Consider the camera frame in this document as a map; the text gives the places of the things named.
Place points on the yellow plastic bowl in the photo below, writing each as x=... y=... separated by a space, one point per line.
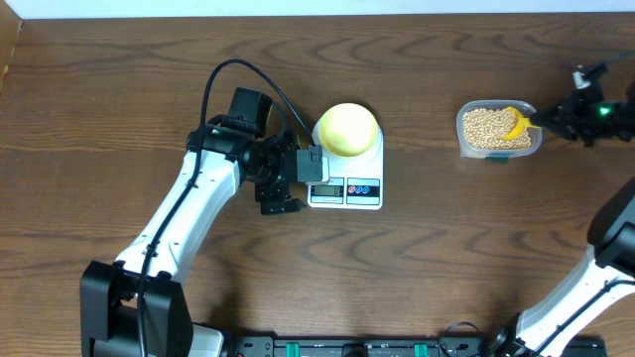
x=347 y=130

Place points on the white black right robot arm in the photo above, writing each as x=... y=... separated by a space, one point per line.
x=605 y=273

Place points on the white digital kitchen scale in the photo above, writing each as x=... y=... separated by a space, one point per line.
x=354 y=182

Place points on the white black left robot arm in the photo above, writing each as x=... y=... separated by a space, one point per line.
x=136 y=306

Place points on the clear container of soybeans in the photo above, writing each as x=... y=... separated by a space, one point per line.
x=483 y=127

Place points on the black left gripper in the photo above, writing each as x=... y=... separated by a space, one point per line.
x=277 y=199

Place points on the cardboard box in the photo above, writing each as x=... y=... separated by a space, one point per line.
x=10 y=28

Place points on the yellow plastic scoop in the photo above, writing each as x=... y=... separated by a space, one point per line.
x=521 y=124

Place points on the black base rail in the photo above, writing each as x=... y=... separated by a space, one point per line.
x=266 y=346

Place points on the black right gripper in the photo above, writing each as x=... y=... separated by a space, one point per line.
x=571 y=123

